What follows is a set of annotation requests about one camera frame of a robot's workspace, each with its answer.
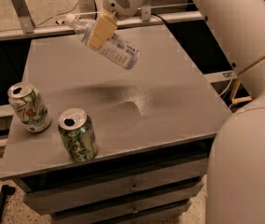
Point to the black floor stand leg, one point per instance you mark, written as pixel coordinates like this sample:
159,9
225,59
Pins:
6,191

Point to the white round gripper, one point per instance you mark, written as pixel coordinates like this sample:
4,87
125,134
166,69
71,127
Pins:
118,0

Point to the cabinet drawer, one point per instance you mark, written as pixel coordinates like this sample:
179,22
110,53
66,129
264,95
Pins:
138,207
71,196

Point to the lower cabinet drawer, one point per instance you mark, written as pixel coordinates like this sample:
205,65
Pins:
138,207

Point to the clear blue plastic bottle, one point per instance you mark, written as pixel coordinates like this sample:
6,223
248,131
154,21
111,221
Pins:
116,49

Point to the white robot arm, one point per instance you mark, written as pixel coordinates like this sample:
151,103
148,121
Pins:
236,167

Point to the upper cabinet drawer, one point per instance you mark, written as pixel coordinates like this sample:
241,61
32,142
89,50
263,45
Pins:
71,196

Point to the grey drawer cabinet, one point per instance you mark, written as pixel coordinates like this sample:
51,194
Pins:
161,110

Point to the white 7up soda can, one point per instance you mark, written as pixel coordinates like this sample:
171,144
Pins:
29,106

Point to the green soda can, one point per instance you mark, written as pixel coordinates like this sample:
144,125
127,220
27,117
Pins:
77,133

